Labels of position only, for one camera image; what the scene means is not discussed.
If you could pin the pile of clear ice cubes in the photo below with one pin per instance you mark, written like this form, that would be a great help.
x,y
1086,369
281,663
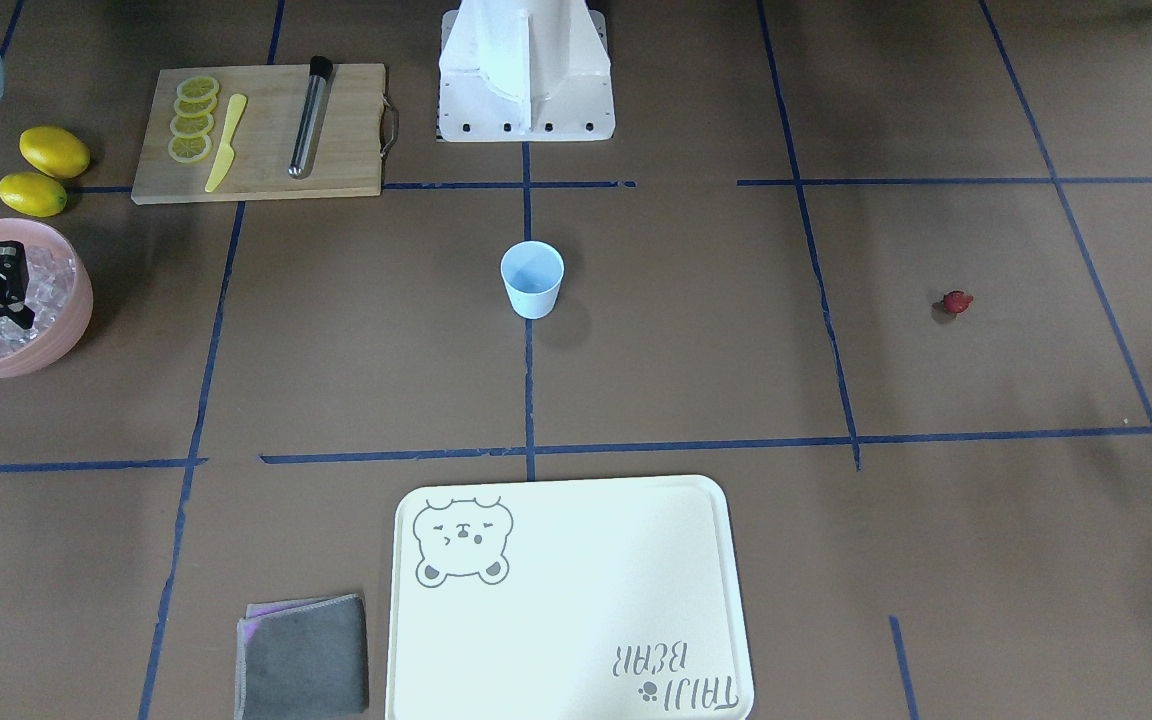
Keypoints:
x,y
51,282

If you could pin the light blue plastic cup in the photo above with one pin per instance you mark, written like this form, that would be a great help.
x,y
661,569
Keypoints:
x,y
532,272

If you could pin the pink plastic bowl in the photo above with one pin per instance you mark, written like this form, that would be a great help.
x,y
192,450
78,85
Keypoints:
x,y
72,320

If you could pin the yellow lemon lower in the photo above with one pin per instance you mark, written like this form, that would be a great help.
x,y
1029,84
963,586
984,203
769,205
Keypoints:
x,y
33,194

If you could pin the yellow lemon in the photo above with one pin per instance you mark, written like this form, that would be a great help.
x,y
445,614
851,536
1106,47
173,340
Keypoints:
x,y
33,194
54,151

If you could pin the yellow lemon upper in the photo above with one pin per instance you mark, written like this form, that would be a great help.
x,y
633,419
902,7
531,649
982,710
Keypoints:
x,y
54,151

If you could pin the lemon slice bottom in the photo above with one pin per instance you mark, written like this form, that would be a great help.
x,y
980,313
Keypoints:
x,y
189,150

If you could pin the lemon slice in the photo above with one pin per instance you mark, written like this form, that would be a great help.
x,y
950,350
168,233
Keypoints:
x,y
197,88
194,108
192,127
189,150

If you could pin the lemon slice top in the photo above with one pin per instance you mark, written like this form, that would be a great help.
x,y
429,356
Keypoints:
x,y
197,88

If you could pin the yellow plastic knife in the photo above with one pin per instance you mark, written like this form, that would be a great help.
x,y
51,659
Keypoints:
x,y
225,153

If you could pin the bamboo cutting board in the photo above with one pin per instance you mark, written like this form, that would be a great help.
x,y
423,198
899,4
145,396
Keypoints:
x,y
345,161

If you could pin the black steel muddler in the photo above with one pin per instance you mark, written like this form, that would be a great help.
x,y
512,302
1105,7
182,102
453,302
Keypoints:
x,y
320,72

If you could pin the grey folded cloth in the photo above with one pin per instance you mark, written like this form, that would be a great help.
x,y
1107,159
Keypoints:
x,y
302,659

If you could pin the cream bear serving tray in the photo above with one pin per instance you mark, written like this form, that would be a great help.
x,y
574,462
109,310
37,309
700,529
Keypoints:
x,y
613,598

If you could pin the red strawberry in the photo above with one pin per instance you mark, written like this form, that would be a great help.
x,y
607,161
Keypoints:
x,y
956,302

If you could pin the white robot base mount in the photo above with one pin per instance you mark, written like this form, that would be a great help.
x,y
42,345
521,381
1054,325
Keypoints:
x,y
524,71

